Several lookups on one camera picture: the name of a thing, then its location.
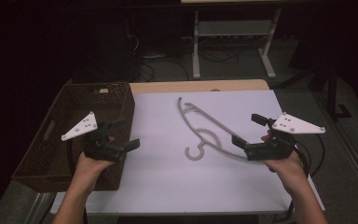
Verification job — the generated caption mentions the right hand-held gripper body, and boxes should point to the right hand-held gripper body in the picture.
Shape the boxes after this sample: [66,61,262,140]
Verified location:
[244,111,326,161]

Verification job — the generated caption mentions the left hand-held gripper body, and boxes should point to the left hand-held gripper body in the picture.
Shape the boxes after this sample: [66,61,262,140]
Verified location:
[61,111,127,163]

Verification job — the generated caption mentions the grey plastic clothes hanger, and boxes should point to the grey plastic clothes hanger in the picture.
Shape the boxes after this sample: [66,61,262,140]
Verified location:
[176,96,263,165]

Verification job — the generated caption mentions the brown wicker basket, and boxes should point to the brown wicker basket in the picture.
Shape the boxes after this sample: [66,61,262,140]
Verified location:
[10,81,136,193]

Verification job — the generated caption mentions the person's right hand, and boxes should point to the person's right hand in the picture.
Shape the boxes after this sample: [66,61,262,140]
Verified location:
[260,133,308,189]

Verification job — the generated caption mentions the person's left hand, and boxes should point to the person's left hand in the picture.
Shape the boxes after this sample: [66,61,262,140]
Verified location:
[74,152,117,191]

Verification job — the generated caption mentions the white table sheet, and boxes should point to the white table sheet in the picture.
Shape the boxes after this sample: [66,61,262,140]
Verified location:
[49,90,326,216]

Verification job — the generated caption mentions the black metal stand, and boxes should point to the black metal stand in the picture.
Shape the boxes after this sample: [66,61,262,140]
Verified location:
[326,65,353,121]

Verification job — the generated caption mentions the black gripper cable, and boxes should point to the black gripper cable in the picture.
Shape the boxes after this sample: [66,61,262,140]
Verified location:
[293,133,326,179]

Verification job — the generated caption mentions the metal floor rail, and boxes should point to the metal floor rail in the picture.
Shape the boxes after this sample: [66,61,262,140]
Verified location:
[330,122,358,208]

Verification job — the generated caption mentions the black floor cable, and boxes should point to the black floor cable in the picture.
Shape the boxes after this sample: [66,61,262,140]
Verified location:
[137,57,191,83]

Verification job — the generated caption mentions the white metal table frame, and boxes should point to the white metal table frame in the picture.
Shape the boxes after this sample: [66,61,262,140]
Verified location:
[191,7,282,81]

